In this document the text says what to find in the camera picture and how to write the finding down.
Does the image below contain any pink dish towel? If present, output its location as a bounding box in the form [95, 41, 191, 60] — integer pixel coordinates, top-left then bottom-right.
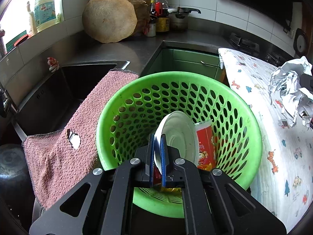
[22, 70, 139, 211]

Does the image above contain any green perforated plastic basket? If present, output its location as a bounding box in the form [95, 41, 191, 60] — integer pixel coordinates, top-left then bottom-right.
[95, 71, 263, 219]

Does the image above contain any dark sauce bottle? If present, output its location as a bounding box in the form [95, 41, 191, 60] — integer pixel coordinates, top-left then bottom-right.
[149, 0, 157, 24]

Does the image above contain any small seasoning jar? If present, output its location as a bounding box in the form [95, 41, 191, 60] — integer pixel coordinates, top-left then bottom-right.
[146, 19, 157, 37]

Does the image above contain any detergent bottle on windowsill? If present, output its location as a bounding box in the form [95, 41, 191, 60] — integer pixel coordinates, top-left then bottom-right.
[33, 0, 57, 32]

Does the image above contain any white paper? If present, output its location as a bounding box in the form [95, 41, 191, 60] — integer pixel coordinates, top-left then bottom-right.
[268, 56, 312, 128]

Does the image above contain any round wooden chopping block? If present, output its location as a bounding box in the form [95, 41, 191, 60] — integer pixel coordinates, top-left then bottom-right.
[82, 0, 150, 43]

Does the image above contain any black gas stove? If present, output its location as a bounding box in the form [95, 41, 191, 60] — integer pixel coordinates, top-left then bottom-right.
[227, 32, 293, 67]

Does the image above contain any red paper cup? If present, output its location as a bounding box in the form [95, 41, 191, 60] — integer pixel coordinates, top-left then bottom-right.
[195, 120, 216, 171]

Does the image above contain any black rice cooker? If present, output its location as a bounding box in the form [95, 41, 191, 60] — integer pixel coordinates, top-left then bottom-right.
[293, 28, 309, 57]

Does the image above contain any black kitchen sink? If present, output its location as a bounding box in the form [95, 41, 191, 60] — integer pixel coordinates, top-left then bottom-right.
[1, 61, 130, 137]

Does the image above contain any cooking oil bottle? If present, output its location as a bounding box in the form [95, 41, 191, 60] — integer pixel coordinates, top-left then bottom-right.
[156, 0, 170, 33]

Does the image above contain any steel cooking pot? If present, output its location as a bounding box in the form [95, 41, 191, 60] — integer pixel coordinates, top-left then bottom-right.
[168, 7, 201, 32]

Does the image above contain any white patterned tablecloth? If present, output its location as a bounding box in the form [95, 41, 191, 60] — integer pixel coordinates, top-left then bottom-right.
[218, 48, 312, 232]

